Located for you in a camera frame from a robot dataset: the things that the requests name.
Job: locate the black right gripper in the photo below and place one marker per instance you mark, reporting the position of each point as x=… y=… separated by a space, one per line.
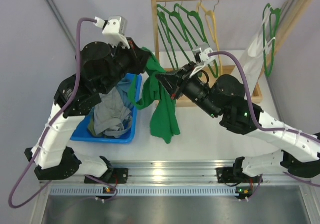
x=171 y=80

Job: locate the aluminium mounting rail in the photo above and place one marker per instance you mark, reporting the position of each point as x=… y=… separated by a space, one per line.
x=172 y=179

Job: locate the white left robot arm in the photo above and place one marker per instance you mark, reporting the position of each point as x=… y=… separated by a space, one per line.
x=54 y=160

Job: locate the green hanger right end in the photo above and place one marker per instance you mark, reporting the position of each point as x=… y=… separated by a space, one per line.
x=270 y=23

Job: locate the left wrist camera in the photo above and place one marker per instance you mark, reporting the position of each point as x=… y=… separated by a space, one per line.
x=114 y=30

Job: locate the white tank top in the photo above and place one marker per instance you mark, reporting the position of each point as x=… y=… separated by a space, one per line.
x=252 y=56

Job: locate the grey garment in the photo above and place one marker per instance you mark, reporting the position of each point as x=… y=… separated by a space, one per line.
x=111 y=117

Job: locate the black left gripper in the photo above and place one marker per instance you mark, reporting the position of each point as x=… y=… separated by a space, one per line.
x=139 y=56

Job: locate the green hanger far left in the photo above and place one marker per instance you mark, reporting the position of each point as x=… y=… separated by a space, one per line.
x=165 y=35

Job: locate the blue plastic bin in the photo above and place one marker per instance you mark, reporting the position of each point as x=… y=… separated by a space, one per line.
x=85 y=132

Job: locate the wooden clothes rack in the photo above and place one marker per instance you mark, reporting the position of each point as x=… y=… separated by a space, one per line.
x=292 y=11

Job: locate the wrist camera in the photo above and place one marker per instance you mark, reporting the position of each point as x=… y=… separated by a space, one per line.
x=202 y=58
x=114 y=30

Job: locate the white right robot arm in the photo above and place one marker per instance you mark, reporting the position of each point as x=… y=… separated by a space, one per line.
x=298 y=153

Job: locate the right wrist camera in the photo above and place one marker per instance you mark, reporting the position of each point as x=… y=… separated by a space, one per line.
x=202 y=58

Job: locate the teal blue garment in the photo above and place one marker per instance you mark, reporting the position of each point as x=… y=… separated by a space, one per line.
x=123 y=88

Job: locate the yellow hanger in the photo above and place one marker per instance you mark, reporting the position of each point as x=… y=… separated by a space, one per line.
x=210 y=19

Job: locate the green tank top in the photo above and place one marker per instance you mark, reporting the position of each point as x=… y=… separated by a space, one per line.
x=164 y=123

